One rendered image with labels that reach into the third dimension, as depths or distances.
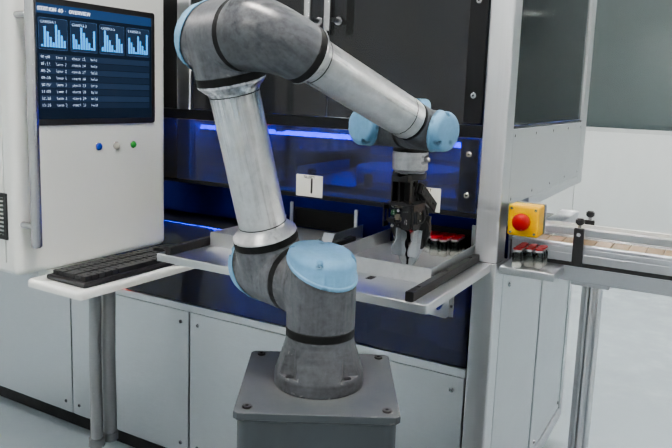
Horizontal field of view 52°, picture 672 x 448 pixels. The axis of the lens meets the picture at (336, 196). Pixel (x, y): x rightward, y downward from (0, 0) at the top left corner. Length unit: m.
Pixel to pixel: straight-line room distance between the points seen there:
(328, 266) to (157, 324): 1.32
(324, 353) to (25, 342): 1.91
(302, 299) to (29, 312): 1.85
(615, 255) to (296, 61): 1.00
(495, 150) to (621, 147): 4.62
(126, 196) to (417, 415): 1.00
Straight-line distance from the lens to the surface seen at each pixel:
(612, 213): 6.33
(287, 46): 1.04
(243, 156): 1.16
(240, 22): 1.05
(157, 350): 2.40
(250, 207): 1.19
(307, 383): 1.15
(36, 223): 1.81
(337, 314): 1.13
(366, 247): 1.77
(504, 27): 1.68
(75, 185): 1.94
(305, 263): 1.11
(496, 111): 1.68
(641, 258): 1.76
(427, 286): 1.42
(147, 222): 2.12
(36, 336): 2.85
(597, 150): 6.30
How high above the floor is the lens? 1.28
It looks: 9 degrees down
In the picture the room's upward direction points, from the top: 2 degrees clockwise
